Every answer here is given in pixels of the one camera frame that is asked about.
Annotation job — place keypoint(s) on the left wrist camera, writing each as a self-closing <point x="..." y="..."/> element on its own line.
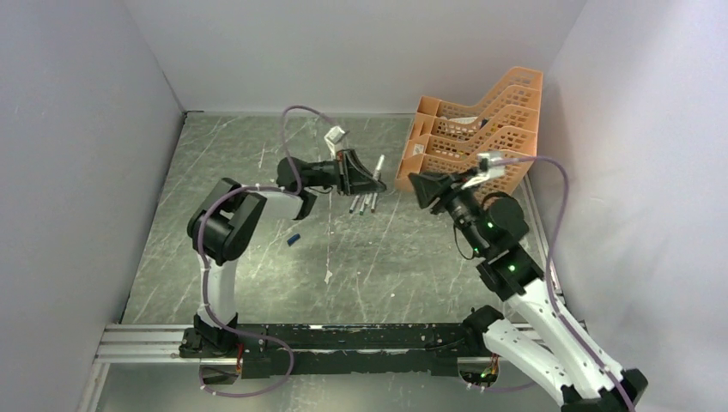
<point x="334" y="139"/>

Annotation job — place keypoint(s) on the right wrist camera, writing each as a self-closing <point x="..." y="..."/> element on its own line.
<point x="491" y="165"/>

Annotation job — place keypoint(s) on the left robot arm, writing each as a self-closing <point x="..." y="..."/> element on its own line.
<point x="223" y="226"/>

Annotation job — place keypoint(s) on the blue pen cap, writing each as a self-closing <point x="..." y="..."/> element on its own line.
<point x="293" y="239"/>

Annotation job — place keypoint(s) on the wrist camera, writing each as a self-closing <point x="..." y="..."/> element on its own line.
<point x="491" y="165"/>
<point x="334" y="139"/>

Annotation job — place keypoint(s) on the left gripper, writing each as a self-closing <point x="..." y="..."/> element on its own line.
<point x="356" y="179"/>

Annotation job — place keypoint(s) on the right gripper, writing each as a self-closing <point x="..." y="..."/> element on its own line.
<point x="428" y="187"/>

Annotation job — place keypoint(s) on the orange plastic file rack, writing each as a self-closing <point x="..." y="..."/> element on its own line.
<point x="447" y="137"/>

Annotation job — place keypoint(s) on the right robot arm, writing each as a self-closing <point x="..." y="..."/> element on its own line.
<point x="567" y="363"/>

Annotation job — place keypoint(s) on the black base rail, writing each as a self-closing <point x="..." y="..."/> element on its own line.
<point x="268" y="350"/>

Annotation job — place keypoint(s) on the aluminium frame rail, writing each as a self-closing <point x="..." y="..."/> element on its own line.
<point x="148" y="344"/>

